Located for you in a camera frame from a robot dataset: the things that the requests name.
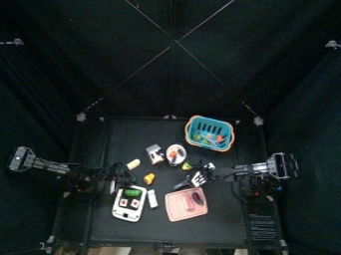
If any white pan with orange food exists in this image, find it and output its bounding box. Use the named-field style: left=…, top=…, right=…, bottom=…
left=164, top=142, right=187, bottom=167

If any pale yellow toy block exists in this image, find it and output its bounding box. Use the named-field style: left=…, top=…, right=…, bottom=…
left=125, top=158, right=143, bottom=171

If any black slotted spatula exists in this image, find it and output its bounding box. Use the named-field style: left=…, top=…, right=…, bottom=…
left=171, top=168, right=208, bottom=191

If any orange toy food piece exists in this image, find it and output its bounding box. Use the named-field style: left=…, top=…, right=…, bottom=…
left=143, top=172, right=157, bottom=186

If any purple toy eggplant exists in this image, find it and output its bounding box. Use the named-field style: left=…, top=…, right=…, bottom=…
left=189, top=191, right=205, bottom=206

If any small silver toy toaster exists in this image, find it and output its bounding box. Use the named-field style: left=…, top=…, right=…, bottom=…
left=145, top=143, right=167, bottom=165

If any light blue toy utensil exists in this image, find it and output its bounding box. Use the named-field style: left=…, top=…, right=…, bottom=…
left=200, top=131, right=219, bottom=147

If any pink toy sausage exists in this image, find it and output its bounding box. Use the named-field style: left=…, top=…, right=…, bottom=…
left=181, top=195, right=195, bottom=211

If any small white toy block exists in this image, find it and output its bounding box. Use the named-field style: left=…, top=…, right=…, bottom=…
left=147, top=188, right=160, bottom=210

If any pink cutting board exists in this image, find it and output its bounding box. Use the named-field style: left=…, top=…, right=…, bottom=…
left=164, top=186, right=209, bottom=223

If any teal basket with orange rim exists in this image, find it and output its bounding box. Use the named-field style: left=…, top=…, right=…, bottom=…
left=183, top=115, right=235, bottom=153

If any thin diagonal brace wire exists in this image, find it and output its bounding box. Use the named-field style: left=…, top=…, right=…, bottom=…
left=81, top=0, right=235, bottom=116
left=123, top=0, right=259, bottom=118

